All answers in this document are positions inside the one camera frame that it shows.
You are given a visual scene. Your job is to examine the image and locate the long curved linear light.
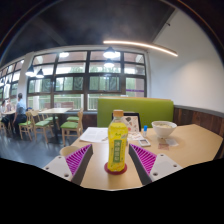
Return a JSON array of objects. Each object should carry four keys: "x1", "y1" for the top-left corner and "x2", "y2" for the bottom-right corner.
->
[{"x1": 102, "y1": 39, "x2": 179, "y2": 58}]

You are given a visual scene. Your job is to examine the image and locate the white ceramic bowl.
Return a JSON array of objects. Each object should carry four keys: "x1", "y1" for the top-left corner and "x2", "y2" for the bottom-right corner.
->
[{"x1": 151, "y1": 120, "x2": 178, "y2": 139}]

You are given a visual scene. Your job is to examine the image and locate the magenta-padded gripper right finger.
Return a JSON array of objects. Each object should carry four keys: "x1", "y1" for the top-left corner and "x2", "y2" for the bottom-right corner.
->
[{"x1": 128, "y1": 143, "x2": 184, "y2": 186}]

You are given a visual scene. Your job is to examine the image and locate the small brown packet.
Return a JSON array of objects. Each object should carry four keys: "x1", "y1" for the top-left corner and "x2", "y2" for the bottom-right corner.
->
[{"x1": 157, "y1": 143, "x2": 170, "y2": 151}]

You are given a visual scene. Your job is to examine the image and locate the small white flat device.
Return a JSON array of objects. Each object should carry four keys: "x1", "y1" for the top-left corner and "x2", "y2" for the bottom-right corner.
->
[{"x1": 137, "y1": 138, "x2": 152, "y2": 148}]

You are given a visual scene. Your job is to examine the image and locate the white ribbed ceramic mug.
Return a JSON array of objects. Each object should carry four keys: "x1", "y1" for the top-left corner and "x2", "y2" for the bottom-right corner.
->
[{"x1": 59, "y1": 145, "x2": 82, "y2": 158}]

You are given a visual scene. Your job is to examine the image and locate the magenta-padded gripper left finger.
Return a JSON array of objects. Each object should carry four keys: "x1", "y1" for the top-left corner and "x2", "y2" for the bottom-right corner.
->
[{"x1": 42, "y1": 143, "x2": 94, "y2": 186}]

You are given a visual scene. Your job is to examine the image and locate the green upholstered bench sofa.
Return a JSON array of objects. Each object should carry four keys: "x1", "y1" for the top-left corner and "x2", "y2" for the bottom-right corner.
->
[{"x1": 96, "y1": 96, "x2": 175, "y2": 128}]

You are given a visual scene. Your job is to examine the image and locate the wooden chairs with green seats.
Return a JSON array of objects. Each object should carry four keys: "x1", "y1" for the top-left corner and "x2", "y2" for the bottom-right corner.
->
[{"x1": 0, "y1": 107, "x2": 85, "y2": 146}]

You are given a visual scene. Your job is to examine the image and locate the black-framed picture tablet stand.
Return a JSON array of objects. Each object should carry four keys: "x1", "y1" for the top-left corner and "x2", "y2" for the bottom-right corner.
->
[{"x1": 111, "y1": 111, "x2": 142, "y2": 133}]

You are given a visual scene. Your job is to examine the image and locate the white paper napkin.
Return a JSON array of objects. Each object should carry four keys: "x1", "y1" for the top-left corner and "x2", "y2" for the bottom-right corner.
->
[{"x1": 165, "y1": 137, "x2": 180, "y2": 148}]

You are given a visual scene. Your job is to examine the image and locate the person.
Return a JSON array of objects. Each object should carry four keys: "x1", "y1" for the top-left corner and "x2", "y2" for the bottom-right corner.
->
[
  {"x1": 0, "y1": 99, "x2": 13, "y2": 129},
  {"x1": 12, "y1": 92, "x2": 28, "y2": 134}
]

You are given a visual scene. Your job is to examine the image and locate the large dark-framed window wall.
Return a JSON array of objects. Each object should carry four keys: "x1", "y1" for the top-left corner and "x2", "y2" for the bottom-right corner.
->
[{"x1": 0, "y1": 49, "x2": 148, "y2": 113}]

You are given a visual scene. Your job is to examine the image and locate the wooden dining table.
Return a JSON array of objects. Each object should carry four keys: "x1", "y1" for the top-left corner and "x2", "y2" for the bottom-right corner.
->
[{"x1": 38, "y1": 107, "x2": 73, "y2": 144}]

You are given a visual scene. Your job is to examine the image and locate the yellow drink bottle orange cap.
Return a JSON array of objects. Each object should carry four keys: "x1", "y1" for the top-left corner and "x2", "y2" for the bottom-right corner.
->
[{"x1": 106, "y1": 109, "x2": 130, "y2": 173}]

